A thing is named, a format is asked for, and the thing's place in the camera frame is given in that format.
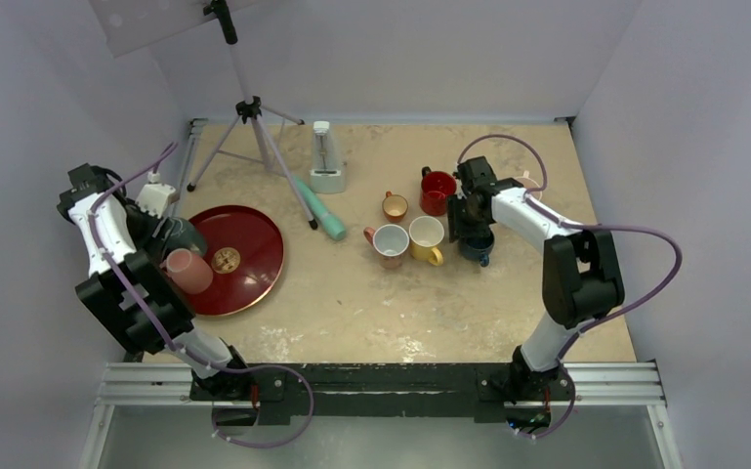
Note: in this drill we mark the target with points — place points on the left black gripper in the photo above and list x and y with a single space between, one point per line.
153 244

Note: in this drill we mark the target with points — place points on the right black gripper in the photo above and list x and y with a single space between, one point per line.
457 226

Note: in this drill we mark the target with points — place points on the red mug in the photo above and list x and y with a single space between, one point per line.
436 187

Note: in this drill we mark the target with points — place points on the dark grey mug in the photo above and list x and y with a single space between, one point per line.
179 233

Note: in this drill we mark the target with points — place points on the yellow mug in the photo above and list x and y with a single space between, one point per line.
426 235

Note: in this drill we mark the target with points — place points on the blue white mug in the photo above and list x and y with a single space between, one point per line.
477 249

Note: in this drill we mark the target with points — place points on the small orange mug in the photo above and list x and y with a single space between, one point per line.
394 207

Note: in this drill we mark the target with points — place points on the salmon mug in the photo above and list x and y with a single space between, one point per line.
391 243

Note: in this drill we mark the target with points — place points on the light pink mug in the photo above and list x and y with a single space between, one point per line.
530 184

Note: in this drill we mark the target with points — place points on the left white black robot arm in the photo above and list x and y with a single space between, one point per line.
127 240

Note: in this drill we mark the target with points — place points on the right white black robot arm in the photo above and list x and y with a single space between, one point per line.
581 277

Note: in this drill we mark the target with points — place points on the red round tray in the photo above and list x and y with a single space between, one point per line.
245 252

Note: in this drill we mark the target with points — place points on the white metronome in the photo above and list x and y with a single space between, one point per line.
328 172

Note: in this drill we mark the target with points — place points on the silver tripod stand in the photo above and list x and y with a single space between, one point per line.
249 111

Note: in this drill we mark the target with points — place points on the white perforated board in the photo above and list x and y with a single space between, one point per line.
130 25

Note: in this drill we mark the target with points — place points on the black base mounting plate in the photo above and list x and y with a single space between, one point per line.
486 392

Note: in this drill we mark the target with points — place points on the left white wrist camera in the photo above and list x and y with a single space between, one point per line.
156 197

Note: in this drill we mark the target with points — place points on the aluminium frame rail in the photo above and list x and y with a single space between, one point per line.
168 384

